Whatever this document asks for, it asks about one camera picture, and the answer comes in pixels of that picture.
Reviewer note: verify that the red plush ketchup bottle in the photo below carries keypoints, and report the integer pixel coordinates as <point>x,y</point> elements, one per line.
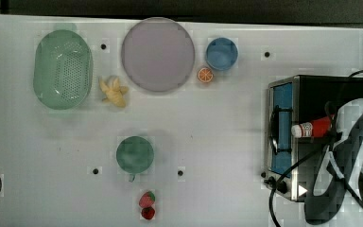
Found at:
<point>315,128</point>

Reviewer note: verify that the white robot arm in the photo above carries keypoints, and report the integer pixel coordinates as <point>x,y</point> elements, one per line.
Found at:
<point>340,172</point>

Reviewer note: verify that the black toaster oven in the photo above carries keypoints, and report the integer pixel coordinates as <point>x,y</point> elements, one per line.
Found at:
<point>291,102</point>

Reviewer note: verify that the orange half toy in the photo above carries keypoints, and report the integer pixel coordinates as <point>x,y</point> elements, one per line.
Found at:
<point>205,75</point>

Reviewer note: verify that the green metal cup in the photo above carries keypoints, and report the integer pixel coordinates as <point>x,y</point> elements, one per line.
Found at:
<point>134,155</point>

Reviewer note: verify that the lavender round plate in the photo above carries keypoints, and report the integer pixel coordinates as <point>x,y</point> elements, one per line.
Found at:
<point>158,54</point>

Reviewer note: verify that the yellow plush banana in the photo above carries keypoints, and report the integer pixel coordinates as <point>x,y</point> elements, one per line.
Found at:
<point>114,92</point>

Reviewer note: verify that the blue bowl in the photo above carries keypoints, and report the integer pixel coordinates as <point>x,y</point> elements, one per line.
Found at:
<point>221,54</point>

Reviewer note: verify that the pink plush strawberry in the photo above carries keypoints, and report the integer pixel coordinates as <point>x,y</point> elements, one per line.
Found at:
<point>147,199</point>

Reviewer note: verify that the green perforated colander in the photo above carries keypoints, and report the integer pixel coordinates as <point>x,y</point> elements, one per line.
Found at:
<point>63,70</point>

